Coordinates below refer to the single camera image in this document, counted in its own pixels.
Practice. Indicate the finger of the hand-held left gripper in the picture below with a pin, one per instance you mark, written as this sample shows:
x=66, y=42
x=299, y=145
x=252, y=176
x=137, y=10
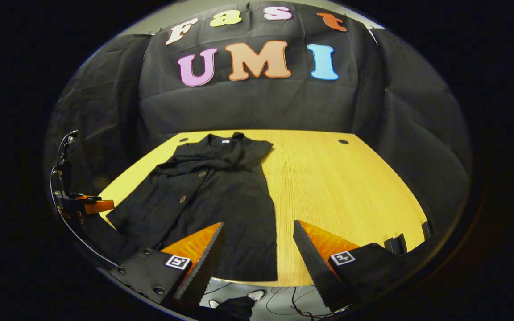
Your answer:
x=100, y=206

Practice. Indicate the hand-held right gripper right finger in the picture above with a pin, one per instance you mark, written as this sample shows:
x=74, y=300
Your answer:
x=315, y=263

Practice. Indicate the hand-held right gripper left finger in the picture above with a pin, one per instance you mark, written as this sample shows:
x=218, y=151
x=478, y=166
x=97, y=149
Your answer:
x=203, y=267

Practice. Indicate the black button shirt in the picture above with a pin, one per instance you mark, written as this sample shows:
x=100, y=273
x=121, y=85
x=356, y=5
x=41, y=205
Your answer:
x=221, y=200

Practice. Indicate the white shoe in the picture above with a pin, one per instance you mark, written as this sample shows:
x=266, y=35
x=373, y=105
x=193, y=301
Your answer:
x=257, y=294
x=213, y=303

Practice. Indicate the person's dark trouser leg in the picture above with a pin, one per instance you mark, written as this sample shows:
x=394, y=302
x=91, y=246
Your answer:
x=237, y=308

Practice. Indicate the black clamp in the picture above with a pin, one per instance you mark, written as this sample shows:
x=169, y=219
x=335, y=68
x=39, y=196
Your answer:
x=427, y=229
x=395, y=244

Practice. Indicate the black backdrop cloth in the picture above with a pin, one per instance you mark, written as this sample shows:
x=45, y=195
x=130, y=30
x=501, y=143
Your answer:
x=257, y=107

